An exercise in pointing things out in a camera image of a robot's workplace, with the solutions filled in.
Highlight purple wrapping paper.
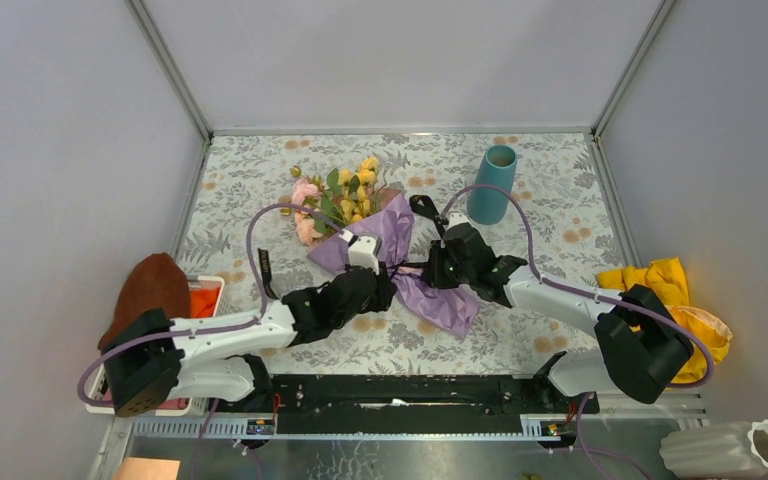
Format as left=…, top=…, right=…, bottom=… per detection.
left=308, top=193, right=480, bottom=338

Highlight yellow flower stems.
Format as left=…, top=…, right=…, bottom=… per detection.
left=315, top=156, right=390, bottom=226

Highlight pink flower stems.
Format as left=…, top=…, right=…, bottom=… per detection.
left=280, top=165, right=327, bottom=247

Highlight pink wrapping paper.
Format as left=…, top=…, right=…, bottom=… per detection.
left=376, top=188, right=403, bottom=209

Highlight black ribbon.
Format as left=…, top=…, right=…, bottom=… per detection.
left=257, top=248, right=273, bottom=285

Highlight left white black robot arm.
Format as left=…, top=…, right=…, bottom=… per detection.
left=102, top=267, right=397, bottom=417

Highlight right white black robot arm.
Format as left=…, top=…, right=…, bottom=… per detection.
left=409, top=195, right=695, bottom=412

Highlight teal cylindrical vase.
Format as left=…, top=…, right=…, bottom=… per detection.
left=467, top=145, right=517, bottom=225

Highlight white ribbed vase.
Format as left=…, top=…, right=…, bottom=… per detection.
left=659, top=419, right=768, bottom=479

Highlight floral patterned table mat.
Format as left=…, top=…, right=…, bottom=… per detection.
left=178, top=133, right=624, bottom=375

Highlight white plastic basket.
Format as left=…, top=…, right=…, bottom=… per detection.
left=85, top=276, right=225, bottom=417

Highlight orange cloth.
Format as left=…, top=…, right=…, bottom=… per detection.
left=190, top=286, right=222, bottom=318

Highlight brown cloth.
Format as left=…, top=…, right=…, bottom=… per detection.
left=97, top=253, right=191, bottom=350

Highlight yellow cloth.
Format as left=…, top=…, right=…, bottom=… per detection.
left=597, top=257, right=733, bottom=366

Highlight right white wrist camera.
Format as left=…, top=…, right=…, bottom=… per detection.
left=443, top=212, right=470, bottom=230

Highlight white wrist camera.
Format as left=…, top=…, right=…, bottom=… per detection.
left=337, top=229, right=381, bottom=275
left=443, top=212, right=470, bottom=230

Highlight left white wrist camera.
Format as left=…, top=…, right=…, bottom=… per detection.
left=337, top=229, right=381, bottom=275

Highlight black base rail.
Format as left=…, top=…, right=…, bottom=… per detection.
left=221, top=370, right=601, bottom=439

